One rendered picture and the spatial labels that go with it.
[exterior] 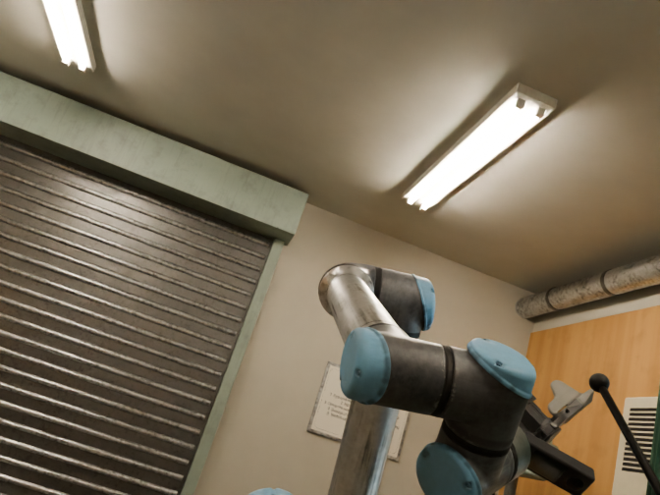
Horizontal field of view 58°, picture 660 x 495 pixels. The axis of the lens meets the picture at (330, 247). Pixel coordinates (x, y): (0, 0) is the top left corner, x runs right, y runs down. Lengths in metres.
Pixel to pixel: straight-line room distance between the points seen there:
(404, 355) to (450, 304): 3.61
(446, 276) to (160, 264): 1.99
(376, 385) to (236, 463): 3.19
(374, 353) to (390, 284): 0.57
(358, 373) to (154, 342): 3.18
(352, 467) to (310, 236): 2.86
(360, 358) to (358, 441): 0.67
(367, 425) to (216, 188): 2.68
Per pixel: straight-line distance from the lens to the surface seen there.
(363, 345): 0.72
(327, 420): 3.95
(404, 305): 1.28
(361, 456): 1.38
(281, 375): 3.91
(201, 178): 3.84
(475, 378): 0.75
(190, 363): 3.82
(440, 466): 0.81
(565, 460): 0.99
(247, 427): 3.88
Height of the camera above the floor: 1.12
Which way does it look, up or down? 19 degrees up
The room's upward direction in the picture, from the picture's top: 18 degrees clockwise
